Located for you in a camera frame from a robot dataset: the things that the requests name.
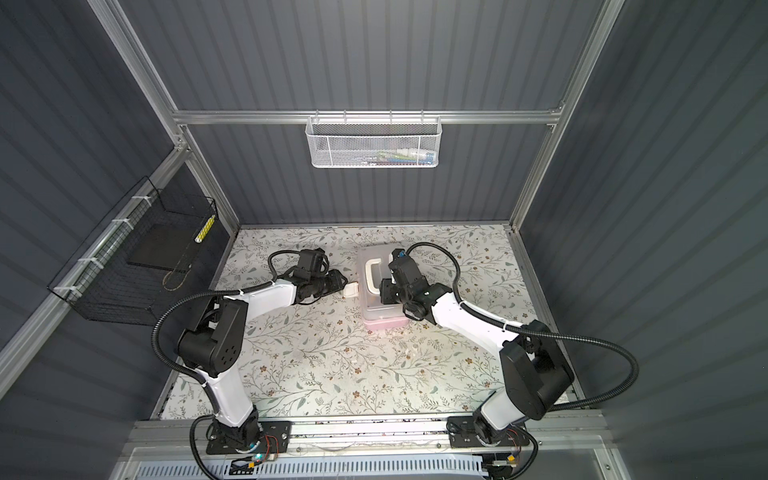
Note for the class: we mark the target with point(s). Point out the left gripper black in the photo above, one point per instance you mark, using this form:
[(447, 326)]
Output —
[(337, 284)]

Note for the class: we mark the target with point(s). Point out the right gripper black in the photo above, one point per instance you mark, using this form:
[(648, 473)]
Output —
[(385, 290)]

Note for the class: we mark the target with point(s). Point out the pink plastic tool box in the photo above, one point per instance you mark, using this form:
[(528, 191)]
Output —
[(378, 310)]

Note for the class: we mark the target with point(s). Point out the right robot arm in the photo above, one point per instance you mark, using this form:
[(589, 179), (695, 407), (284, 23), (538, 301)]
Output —
[(534, 369)]

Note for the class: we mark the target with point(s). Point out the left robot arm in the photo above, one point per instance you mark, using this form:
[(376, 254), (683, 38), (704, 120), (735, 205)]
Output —
[(211, 346)]

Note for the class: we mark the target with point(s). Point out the yellow marker in black basket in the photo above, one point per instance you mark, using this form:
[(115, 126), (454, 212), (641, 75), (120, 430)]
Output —
[(205, 229)]

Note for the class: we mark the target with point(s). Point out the markers in white basket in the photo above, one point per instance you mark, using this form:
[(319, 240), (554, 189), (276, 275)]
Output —
[(401, 157)]

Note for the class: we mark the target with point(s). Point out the black plate in basket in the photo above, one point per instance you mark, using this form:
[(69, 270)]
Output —
[(166, 248)]

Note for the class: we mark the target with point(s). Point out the white wire mesh basket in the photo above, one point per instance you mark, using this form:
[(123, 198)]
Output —
[(339, 145)]

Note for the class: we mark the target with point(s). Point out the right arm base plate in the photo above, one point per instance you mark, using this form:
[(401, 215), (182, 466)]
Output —
[(474, 432)]

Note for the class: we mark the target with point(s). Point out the black wire basket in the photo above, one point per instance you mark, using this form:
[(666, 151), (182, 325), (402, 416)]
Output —
[(99, 284)]

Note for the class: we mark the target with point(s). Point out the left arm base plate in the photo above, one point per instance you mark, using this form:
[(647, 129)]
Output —
[(271, 437)]

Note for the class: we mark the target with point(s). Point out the aluminium front rail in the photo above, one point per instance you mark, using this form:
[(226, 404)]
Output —
[(375, 434)]

